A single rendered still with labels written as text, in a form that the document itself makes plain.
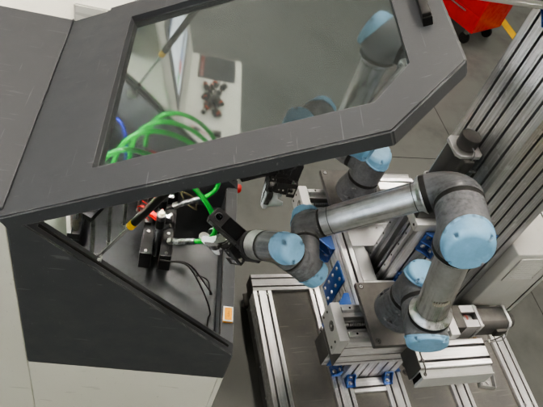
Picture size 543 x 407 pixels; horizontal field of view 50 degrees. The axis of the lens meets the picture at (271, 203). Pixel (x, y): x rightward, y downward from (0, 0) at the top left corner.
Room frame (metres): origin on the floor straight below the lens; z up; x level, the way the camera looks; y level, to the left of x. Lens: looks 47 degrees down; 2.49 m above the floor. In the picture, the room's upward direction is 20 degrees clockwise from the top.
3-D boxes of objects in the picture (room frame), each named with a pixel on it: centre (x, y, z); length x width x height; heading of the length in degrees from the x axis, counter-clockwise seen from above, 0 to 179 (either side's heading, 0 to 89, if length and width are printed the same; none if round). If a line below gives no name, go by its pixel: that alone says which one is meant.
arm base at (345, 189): (1.55, -0.27, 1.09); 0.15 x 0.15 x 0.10
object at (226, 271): (1.15, 0.07, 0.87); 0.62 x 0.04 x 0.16; 16
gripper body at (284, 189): (1.16, 0.00, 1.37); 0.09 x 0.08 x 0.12; 106
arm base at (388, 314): (1.11, -0.49, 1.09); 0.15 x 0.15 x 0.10
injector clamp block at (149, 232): (1.19, 0.33, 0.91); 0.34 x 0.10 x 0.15; 16
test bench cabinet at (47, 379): (1.07, 0.33, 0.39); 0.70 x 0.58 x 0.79; 16
